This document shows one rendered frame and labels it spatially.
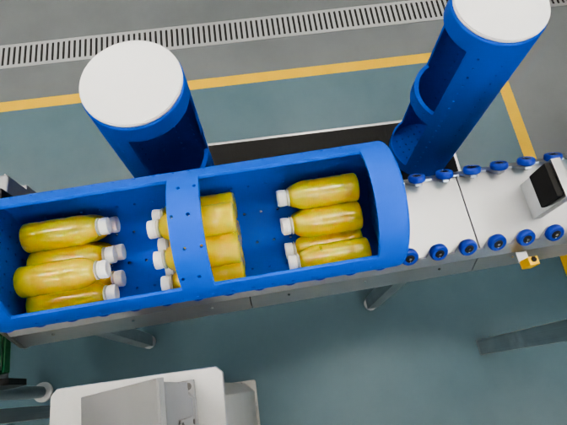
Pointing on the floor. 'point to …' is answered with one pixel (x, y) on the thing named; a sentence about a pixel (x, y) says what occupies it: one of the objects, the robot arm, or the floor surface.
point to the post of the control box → (24, 414)
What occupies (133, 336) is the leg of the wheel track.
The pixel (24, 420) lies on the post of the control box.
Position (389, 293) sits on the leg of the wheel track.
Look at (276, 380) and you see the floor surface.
